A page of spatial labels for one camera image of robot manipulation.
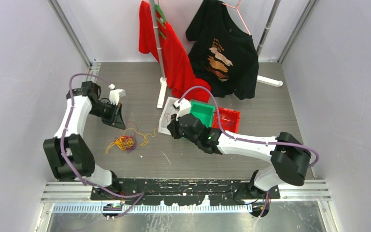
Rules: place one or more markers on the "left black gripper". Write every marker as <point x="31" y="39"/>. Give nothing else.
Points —
<point x="117" y="121"/>

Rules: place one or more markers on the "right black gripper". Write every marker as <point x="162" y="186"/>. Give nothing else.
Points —
<point x="173" y="127"/>

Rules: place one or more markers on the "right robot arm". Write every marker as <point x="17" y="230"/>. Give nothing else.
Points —
<point x="288" y="158"/>

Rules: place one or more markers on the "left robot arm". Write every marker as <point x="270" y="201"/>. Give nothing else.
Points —
<point x="68" y="155"/>

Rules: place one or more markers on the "green plastic bin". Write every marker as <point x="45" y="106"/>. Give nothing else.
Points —
<point x="204" y="112"/>

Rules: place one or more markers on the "white plastic bin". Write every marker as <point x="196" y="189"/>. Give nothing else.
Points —
<point x="165" y="118"/>

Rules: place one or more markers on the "red plastic bin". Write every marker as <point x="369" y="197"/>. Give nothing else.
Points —
<point x="229" y="119"/>

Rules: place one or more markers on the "red t-shirt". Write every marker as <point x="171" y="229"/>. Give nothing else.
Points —
<point x="177" y="66"/>

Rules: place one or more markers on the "metal clothes rack pole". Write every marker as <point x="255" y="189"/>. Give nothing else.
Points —
<point x="155" y="21"/>

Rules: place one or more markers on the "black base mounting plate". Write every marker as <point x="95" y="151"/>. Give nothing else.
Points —
<point x="181" y="192"/>

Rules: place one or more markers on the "black printed t-shirt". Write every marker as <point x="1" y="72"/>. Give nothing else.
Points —
<point x="222" y="54"/>

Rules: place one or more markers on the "green clothes hanger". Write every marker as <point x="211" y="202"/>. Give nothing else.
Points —
<point x="161" y="21"/>

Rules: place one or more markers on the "pink clothes hanger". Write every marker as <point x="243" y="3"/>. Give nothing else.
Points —
<point x="237" y="8"/>

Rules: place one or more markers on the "right metal rack pole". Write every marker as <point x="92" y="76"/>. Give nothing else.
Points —
<point x="268" y="24"/>

